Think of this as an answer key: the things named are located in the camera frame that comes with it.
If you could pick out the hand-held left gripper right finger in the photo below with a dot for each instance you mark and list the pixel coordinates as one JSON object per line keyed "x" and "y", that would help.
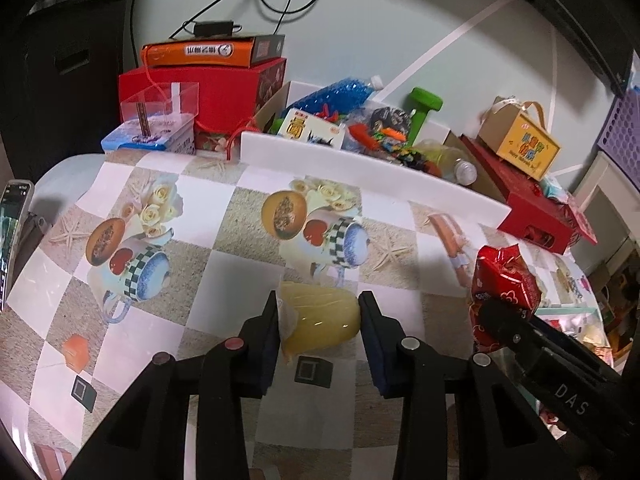
{"x": 377, "y": 350}

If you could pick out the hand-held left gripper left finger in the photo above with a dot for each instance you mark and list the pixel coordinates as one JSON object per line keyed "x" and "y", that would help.
{"x": 267, "y": 350}

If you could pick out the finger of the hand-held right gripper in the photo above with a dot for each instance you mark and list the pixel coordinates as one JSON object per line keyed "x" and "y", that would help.
{"x": 510, "y": 332}

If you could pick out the red snack packet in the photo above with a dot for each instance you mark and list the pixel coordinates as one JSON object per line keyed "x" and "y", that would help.
{"x": 505, "y": 280}

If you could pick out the white foam tray green rim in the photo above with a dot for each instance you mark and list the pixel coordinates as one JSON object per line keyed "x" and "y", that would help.
{"x": 565, "y": 311}

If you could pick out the black square marker sticker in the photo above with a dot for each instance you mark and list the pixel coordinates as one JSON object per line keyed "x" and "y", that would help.
{"x": 82, "y": 392}
{"x": 312, "y": 371}

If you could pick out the large red gift box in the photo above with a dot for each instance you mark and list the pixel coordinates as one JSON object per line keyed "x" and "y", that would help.
{"x": 530, "y": 210}

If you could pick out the light blue tissue packet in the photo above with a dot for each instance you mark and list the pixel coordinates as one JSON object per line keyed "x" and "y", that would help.
{"x": 552, "y": 187}

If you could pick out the white shelf unit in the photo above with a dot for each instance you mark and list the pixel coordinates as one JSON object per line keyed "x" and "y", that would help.
{"x": 600, "y": 200}

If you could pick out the white storage box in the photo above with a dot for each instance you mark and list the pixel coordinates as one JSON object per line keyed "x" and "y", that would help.
{"x": 375, "y": 167}

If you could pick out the clear plastic bottle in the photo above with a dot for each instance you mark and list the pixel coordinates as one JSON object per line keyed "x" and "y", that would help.
{"x": 447, "y": 157}

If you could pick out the pile of small colourful toys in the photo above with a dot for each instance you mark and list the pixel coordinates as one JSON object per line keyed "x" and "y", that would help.
{"x": 385, "y": 144}

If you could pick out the white yellow card box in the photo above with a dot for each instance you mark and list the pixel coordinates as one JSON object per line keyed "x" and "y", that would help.
{"x": 310, "y": 130}

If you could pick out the dark patterned bag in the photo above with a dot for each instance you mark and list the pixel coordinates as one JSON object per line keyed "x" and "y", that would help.
{"x": 387, "y": 120}

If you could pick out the purple perforated basket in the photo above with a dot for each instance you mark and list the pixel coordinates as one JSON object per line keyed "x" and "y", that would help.
{"x": 620, "y": 130}

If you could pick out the blue tin box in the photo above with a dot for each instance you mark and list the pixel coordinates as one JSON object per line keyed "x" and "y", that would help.
{"x": 150, "y": 142}

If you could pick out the green dumbbell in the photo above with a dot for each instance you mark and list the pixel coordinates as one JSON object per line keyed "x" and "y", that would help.
{"x": 420, "y": 110}

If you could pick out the red box with dark end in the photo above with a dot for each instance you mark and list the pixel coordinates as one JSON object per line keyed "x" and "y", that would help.
{"x": 220, "y": 95}

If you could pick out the blue bottle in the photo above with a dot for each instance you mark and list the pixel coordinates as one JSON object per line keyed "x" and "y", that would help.
{"x": 345, "y": 89}

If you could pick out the clear plastic box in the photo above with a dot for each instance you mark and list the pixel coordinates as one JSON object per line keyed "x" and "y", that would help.
{"x": 155, "y": 105}

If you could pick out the smartphone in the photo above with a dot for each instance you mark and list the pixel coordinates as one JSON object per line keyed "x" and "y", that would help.
{"x": 12, "y": 240}

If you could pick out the orange and black box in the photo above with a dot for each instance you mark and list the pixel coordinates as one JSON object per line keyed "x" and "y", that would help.
{"x": 200, "y": 55}

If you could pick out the black power adapter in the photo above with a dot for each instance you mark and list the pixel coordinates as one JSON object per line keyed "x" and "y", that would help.
{"x": 215, "y": 27}

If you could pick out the black cabinet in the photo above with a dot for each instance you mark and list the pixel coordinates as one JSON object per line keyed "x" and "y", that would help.
{"x": 65, "y": 60}

